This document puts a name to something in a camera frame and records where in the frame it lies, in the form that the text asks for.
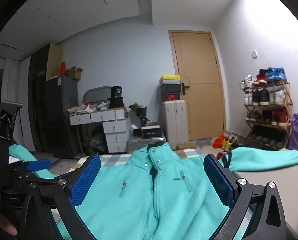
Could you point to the pile of desk clutter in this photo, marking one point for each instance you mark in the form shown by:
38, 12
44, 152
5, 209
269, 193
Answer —
84, 108

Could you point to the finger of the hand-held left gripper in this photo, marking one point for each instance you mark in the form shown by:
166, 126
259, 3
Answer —
38, 165

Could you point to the red and yellow bag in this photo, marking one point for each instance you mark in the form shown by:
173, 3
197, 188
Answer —
219, 141

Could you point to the green wrapped bouquet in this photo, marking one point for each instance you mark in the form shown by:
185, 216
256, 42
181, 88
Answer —
139, 108

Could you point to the yellow-lid shoe box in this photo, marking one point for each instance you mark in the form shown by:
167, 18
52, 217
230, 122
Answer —
169, 79

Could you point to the red bottle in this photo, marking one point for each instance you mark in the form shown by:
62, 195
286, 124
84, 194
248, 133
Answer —
63, 68

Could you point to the black printed box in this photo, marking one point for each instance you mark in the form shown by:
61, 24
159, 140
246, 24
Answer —
117, 92

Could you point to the silver suitcase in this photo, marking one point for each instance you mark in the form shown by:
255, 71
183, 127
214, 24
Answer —
136, 143

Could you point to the dotted grey mattress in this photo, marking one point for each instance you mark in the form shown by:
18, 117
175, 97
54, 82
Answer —
64, 166

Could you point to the wooden door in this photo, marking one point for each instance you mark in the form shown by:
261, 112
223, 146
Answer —
201, 105

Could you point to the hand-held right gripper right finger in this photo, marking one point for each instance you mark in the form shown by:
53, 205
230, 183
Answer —
219, 180

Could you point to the black and red shoe box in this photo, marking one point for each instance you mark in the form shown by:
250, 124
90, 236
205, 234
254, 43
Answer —
150, 133

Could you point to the beige mattress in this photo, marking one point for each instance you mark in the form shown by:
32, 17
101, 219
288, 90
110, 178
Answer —
276, 175

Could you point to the person's left hand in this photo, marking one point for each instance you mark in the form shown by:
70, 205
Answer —
6, 226

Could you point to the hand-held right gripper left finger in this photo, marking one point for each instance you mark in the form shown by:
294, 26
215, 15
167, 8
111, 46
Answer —
85, 180

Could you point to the black refrigerator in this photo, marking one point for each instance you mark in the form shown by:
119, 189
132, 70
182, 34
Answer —
61, 110

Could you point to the white light switch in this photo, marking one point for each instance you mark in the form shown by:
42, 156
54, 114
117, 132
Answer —
254, 53

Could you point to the beige upright suitcase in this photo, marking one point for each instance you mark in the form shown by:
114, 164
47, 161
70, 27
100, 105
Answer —
172, 122

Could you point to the dark wardrobe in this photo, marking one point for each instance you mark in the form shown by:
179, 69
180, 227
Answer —
37, 92

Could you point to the pile of floor shoes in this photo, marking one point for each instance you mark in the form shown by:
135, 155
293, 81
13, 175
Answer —
236, 138

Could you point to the light grey floor mat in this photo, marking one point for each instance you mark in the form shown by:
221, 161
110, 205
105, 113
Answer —
204, 142

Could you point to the teal zip jacket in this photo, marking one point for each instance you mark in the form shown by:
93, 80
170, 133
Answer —
149, 205

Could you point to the black shoe box red logo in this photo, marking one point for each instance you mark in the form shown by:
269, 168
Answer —
170, 97

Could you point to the open cardboard box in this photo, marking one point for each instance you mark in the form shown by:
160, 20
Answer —
75, 74

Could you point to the white drawer desk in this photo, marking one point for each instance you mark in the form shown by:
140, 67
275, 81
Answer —
114, 127

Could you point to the wooden shoe rack with shoes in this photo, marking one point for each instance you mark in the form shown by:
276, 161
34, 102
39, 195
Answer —
276, 75

